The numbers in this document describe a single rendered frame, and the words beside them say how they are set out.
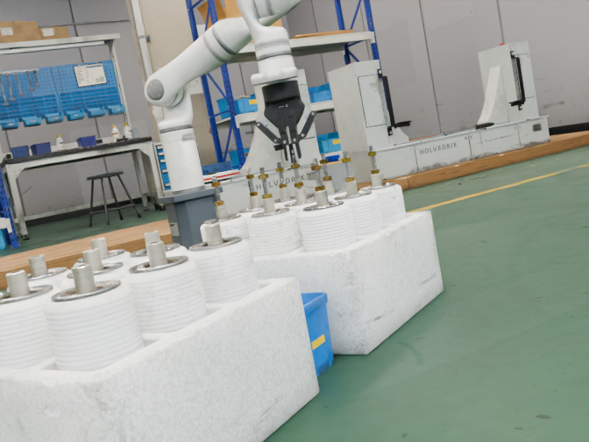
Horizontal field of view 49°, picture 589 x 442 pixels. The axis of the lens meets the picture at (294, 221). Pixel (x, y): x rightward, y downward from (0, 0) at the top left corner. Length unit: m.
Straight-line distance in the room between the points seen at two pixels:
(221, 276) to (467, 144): 3.59
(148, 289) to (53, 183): 8.85
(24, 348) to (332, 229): 0.56
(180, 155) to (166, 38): 6.15
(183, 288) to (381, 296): 0.48
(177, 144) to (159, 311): 1.03
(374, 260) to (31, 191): 8.60
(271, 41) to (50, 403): 0.83
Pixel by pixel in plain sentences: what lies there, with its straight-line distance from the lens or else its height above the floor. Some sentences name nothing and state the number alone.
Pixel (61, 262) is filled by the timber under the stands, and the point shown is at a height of 0.06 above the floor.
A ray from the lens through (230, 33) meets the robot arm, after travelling 1.68.
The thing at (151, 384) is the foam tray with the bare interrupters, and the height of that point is 0.15.
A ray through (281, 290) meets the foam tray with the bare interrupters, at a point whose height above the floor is 0.17.
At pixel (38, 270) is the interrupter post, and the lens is 1.01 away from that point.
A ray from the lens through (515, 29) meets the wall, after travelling 7.42.
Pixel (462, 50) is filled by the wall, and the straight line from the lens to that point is 7.97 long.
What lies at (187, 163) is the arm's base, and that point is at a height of 0.38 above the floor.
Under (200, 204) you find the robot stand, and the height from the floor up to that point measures 0.26.
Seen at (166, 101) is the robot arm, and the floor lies 0.55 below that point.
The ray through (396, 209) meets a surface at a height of 0.20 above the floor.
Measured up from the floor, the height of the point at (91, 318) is 0.23.
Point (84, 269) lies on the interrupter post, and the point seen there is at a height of 0.28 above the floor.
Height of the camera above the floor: 0.36
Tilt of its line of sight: 6 degrees down
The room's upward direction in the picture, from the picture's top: 11 degrees counter-clockwise
